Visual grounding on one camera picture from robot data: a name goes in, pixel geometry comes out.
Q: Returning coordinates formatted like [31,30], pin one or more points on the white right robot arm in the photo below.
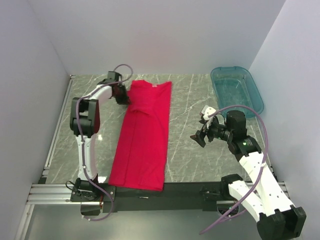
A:
[276,216]

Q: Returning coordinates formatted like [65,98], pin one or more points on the teal plastic basin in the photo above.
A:
[235,86]

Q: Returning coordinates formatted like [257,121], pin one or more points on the aluminium frame rail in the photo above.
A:
[48,194]

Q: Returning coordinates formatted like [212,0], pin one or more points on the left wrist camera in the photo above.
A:
[121,87]

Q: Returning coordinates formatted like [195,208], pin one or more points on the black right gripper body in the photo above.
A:
[220,131]

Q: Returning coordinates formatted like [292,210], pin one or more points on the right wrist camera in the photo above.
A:
[205,115]

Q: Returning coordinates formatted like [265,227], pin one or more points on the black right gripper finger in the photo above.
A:
[205,128]
[199,138]

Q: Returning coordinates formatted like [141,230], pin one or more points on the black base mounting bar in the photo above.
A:
[205,196]

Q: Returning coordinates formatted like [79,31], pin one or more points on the left aluminium side rail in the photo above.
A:
[57,129]

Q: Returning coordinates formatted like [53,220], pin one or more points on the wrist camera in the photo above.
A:
[121,87]
[205,115]

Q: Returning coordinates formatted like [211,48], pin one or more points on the red t shirt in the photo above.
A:
[142,148]

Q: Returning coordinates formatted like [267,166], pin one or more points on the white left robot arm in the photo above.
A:
[85,124]

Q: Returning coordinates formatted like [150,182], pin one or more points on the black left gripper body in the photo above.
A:
[120,93]

